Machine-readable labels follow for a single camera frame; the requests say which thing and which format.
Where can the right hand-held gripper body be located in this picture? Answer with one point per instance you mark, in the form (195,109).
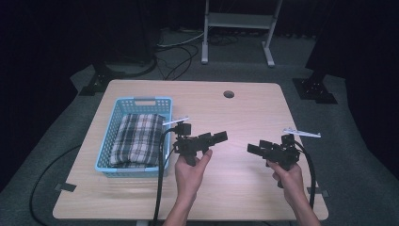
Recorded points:
(284,152)

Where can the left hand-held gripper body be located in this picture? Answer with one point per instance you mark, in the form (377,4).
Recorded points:
(188,146)

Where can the plaid cloth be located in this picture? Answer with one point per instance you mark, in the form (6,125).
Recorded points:
(138,141)

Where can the blue plastic basket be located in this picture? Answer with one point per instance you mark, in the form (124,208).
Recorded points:
(106,138)

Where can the person's right hand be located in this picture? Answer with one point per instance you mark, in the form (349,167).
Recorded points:
(290,182)

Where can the person's left hand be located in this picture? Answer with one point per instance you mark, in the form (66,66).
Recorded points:
(189,179)

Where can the grey tape strip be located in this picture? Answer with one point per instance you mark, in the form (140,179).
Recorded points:
(321,191)
(65,187)

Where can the black stand base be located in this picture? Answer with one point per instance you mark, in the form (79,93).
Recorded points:
(314,89)
(100,80)

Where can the white metal stand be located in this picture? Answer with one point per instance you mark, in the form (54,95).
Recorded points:
(238,22)

